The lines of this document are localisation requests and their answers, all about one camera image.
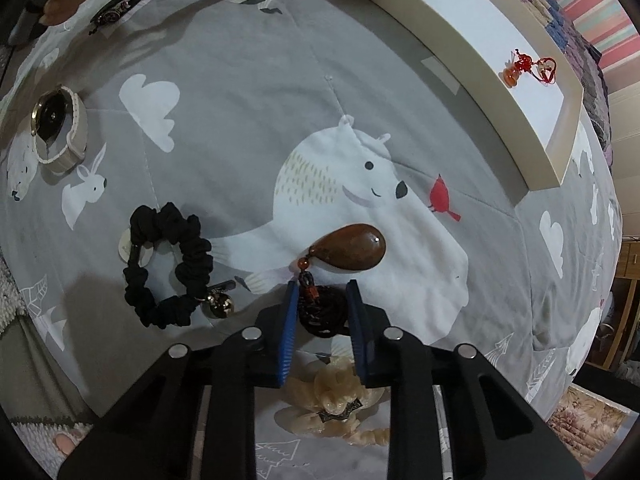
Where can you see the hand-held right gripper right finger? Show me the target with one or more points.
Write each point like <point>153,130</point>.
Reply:
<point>361,335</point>

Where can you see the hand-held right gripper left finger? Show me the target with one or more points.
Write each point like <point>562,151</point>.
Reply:
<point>287,335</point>

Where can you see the white shallow box tray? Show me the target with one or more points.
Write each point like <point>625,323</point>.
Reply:
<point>480,25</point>

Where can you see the red knot gourd charm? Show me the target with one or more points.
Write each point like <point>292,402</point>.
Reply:
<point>517,70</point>

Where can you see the cream scrunchie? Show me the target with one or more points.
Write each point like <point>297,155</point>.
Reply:
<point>330,395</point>

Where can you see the grey animal print blanket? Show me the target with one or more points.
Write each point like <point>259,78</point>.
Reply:
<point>225,70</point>

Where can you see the beige band wristwatch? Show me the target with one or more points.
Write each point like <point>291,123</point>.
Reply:
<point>55,130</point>

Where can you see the black scrunchie with bell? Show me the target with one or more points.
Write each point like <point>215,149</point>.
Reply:
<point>190,260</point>

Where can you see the floral patterned cloth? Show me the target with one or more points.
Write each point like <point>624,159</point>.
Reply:
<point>590,410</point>

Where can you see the wooden desk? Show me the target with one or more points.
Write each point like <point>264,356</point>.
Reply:
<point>631,285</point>

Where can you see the striped purple blue quilt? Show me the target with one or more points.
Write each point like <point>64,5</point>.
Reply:
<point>560,15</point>

